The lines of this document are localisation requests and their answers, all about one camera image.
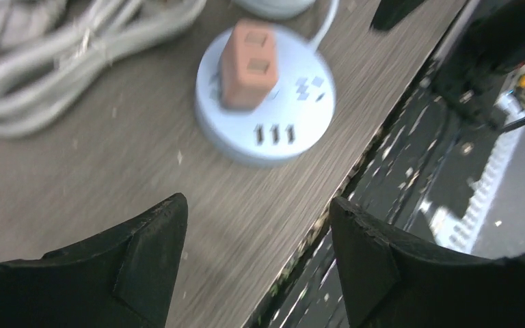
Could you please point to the pink charger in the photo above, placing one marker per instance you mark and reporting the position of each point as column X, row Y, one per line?
column 249, row 65

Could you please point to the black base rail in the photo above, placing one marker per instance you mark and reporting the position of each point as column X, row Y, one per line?
column 428, row 173

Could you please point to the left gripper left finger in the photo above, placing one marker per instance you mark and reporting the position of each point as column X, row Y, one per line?
column 121, row 277

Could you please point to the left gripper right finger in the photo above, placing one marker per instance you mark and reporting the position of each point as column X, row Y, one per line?
column 391, row 278

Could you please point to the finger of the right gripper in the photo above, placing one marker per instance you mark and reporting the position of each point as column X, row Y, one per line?
column 391, row 12

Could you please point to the round blue socket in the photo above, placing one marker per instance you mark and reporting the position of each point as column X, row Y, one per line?
column 294, row 116

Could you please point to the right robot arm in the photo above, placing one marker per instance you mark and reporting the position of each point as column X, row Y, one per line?
column 481, row 47

